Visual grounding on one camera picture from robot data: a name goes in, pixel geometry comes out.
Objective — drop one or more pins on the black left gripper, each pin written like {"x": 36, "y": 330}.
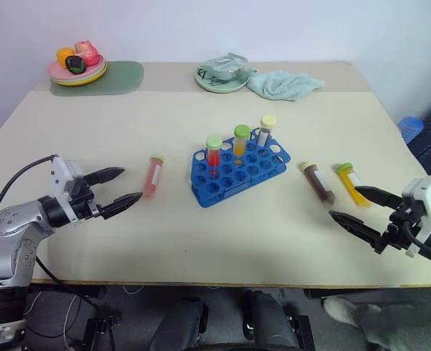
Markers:
{"x": 81, "y": 204}

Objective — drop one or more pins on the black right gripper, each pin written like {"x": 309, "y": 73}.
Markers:
{"x": 398, "y": 230}

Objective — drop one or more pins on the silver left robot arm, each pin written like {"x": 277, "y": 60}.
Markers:
{"x": 8, "y": 237}

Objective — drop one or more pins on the yellow liquid tube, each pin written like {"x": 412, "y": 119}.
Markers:
{"x": 352, "y": 184}

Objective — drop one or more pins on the pink liquid tube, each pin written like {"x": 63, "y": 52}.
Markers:
{"x": 152, "y": 177}

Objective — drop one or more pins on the brown liquid tube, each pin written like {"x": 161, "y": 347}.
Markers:
{"x": 319, "y": 184}

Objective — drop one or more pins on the red liquid tube green cap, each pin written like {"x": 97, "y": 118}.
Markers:
{"x": 214, "y": 155}

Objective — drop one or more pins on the blue test tube rack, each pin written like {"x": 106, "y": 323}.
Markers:
{"x": 237, "y": 179}

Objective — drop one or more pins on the clear tube yellow cap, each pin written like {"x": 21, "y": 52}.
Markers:
{"x": 265, "y": 133}

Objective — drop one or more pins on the orange liquid tube green cap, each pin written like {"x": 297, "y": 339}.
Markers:
{"x": 240, "y": 140}

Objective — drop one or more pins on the blue stacked stools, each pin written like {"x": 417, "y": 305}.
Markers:
{"x": 411, "y": 128}

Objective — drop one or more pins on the white shoe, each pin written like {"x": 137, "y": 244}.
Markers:
{"x": 341, "y": 309}

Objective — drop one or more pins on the yellow plate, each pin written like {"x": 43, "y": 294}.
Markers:
{"x": 87, "y": 81}

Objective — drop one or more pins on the green placemat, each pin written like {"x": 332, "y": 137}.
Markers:
{"x": 127, "y": 78}

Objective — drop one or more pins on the grey trouser leg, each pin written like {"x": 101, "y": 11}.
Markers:
{"x": 405, "y": 329}

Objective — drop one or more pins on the black and green toy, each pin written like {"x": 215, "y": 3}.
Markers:
{"x": 76, "y": 65}

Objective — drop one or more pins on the pink plate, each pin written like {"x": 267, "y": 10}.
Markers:
{"x": 58, "y": 71}

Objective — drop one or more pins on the pink toy fruit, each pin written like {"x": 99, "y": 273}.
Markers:
{"x": 88, "y": 53}

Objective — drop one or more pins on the orange toy fruit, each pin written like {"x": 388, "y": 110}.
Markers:
{"x": 64, "y": 55}

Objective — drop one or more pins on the dark rounded shape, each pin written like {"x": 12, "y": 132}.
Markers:
{"x": 270, "y": 321}
{"x": 180, "y": 325}

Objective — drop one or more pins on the light green plate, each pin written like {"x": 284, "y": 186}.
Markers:
{"x": 222, "y": 86}

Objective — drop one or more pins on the light teal towel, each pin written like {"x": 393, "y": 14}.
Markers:
{"x": 286, "y": 86}

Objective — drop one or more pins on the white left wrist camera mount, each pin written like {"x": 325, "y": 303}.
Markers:
{"x": 63, "y": 172}

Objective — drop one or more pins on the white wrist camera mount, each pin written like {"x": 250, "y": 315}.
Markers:
{"x": 63, "y": 172}
{"x": 429, "y": 197}

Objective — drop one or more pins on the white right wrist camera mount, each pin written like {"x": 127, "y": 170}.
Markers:
{"x": 429, "y": 197}

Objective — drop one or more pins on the black metal bracket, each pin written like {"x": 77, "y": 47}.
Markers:
{"x": 303, "y": 332}
{"x": 101, "y": 332}

